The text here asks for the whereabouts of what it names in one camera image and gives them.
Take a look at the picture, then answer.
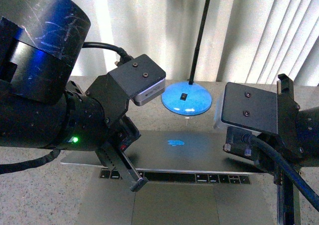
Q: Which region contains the black camera cable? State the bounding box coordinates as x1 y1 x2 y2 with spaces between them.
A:
241 133 319 211
82 41 134 66

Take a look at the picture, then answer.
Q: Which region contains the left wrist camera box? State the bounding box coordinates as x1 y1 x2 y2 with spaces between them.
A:
108 54 166 106

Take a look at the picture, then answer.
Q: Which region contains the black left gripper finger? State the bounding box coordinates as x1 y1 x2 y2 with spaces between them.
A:
96 142 148 192

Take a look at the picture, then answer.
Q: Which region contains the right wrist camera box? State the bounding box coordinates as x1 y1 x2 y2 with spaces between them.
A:
213 82 278 135

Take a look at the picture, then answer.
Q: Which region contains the black left camera cable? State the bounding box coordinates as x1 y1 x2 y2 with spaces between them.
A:
82 41 134 66

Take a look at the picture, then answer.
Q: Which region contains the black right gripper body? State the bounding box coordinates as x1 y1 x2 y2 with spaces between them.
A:
223 74 303 184

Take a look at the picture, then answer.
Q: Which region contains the white curtain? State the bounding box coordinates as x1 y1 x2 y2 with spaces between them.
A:
69 0 319 86

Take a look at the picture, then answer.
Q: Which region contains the black right camera cable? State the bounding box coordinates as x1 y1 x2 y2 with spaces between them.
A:
241 133 319 211

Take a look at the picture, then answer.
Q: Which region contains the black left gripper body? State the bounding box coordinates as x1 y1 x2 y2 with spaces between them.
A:
88 74 141 165

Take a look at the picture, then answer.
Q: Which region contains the silver laptop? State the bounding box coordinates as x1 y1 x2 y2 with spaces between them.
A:
61 131 274 225

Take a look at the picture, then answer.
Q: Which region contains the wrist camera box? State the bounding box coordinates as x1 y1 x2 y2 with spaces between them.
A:
108 54 166 106
213 82 278 135

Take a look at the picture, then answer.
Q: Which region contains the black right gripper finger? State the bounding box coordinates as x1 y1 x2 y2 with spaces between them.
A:
277 172 301 225

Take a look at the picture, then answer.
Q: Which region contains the blue desk lamp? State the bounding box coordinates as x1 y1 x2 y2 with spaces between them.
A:
161 0 212 117

